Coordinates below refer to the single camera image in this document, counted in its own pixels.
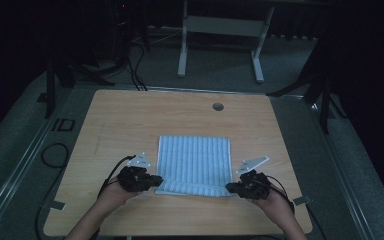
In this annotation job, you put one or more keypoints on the dark equipment with red light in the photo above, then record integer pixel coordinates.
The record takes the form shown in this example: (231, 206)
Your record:
(122, 20)

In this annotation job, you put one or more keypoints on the black metal stand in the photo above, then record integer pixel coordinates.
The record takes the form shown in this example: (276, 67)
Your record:
(50, 93)
(325, 106)

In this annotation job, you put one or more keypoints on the person's right hand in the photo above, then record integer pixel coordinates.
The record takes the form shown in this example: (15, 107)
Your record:
(275, 206)

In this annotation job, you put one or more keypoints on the round grey table grommet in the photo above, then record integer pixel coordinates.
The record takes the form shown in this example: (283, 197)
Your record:
(218, 107)

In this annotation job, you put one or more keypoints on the white metal desk frame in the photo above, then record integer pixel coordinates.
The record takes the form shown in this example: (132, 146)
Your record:
(223, 26)

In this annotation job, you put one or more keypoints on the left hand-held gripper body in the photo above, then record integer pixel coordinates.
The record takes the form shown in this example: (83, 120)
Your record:
(134, 179)

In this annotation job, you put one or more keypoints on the black rectangular floor frame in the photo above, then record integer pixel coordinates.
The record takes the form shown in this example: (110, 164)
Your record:
(60, 125)

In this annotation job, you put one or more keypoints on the grey tape piece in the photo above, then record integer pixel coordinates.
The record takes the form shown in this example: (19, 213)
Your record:
(58, 205)
(302, 200)

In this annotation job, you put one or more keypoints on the person's left hand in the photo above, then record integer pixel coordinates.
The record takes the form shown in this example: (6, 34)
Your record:
(116, 193)

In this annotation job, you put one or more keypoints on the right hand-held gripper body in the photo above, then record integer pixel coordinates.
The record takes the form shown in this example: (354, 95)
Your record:
(255, 186)

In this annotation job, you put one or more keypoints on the blue striped towel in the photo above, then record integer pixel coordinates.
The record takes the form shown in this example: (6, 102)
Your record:
(195, 163)

